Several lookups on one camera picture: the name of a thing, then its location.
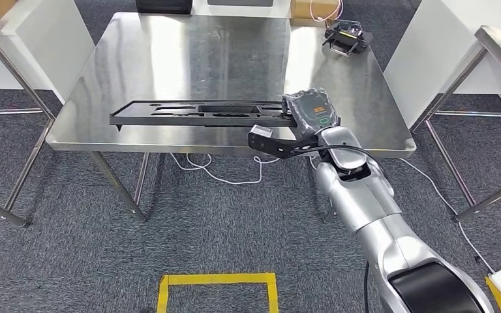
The white cabinet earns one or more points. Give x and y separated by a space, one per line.
432 52
51 43

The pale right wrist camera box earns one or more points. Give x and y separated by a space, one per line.
261 131

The steel workbench table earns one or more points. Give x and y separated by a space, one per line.
168 65

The yellow floor tape square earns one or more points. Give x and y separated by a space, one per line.
216 278

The long black plastic panel part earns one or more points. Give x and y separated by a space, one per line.
190 121

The brown cardboard box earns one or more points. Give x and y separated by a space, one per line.
306 8

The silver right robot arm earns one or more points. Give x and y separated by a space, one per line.
363 194

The black right wrist camera bracket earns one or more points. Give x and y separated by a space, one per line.
272 147

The black zip case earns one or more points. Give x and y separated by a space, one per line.
164 6

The white desk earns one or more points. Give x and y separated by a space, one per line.
242 12

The black device with yellow stripe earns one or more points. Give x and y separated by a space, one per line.
347 39

